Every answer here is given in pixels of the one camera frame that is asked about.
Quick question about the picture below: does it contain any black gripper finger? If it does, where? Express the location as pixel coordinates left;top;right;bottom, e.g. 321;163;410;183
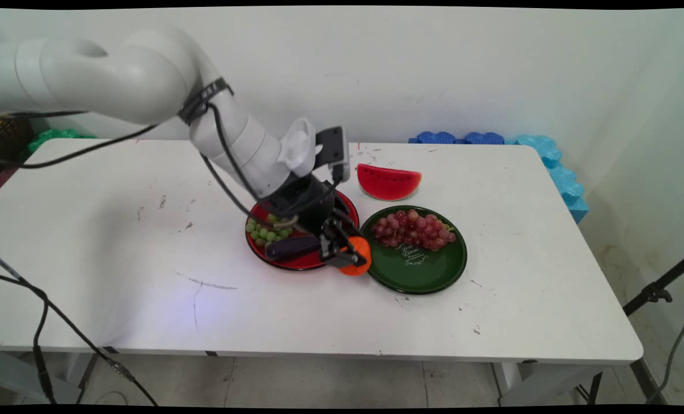
320;227;366;270
333;215;363;240

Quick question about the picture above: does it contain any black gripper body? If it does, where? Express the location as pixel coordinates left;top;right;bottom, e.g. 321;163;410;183
261;175;349;237

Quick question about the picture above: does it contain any orange toy fruit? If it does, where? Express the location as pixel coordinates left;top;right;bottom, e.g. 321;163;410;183
339;236;372;277

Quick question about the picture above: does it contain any red round plate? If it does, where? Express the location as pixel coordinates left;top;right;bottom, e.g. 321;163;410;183
245;190;360;271

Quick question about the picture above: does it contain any purple toy eggplant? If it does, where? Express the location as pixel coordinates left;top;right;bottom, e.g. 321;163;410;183
265;235;323;261

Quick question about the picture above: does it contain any green grape bunch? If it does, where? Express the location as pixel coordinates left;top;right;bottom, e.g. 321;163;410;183
246;213;296;249

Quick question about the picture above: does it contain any red watermelon slice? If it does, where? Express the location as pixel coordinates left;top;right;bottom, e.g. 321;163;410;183
357;163;423;202

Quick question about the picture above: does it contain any red grape bunch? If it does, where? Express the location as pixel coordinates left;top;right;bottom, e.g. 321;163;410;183
373;210;457;252

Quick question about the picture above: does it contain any dark green round plate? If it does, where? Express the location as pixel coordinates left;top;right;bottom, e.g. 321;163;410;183
359;205;468;296

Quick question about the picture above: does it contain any dark blue foam mat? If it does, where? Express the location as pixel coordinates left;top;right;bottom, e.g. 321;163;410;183
457;132;505;145
409;131;457;144

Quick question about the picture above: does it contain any light blue foam mat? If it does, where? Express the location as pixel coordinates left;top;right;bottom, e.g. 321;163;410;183
505;135;590;224

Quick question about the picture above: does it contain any green foam mat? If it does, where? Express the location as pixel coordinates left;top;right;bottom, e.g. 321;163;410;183
28;128;96;154

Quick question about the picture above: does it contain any black tripod stand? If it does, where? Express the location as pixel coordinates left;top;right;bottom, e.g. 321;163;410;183
575;253;684;406

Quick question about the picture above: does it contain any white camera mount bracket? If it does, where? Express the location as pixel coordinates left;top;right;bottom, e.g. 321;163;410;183
277;117;320;178

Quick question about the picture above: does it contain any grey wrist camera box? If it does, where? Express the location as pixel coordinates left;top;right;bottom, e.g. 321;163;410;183
315;126;351;183

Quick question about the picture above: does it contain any black velcro strap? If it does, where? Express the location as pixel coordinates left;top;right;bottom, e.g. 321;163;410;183
177;77;234;125

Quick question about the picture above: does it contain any white table leg frame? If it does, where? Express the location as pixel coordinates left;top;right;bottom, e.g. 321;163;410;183
0;350;98;405
491;361;602;407

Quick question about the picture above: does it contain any black cable with connector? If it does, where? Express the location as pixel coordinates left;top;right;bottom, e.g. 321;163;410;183
0;251;159;407

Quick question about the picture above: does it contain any black hanging cable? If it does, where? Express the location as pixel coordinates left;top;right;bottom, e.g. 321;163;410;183
0;271;58;405

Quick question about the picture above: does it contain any grey hanging cable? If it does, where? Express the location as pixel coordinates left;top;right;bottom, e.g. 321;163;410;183
647;279;684;404

